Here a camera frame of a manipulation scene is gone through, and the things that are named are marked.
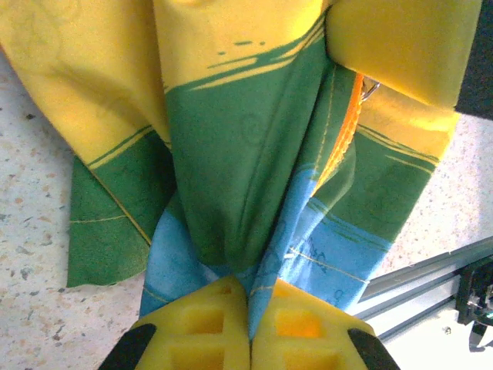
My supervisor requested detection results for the rainbow coloured jacket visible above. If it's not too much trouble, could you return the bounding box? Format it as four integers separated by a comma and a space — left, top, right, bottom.
0, 0, 462, 344

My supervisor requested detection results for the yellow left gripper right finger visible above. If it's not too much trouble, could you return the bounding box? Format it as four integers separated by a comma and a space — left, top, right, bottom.
250, 277, 402, 370

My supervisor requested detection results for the black metal bracket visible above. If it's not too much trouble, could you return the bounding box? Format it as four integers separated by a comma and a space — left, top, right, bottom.
455, 255, 493, 352

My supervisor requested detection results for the aluminium table frame rail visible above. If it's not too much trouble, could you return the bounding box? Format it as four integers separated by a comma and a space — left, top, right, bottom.
352, 236, 493, 342

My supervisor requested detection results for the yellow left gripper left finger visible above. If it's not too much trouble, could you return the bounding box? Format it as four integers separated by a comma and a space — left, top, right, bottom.
97, 275, 252, 370

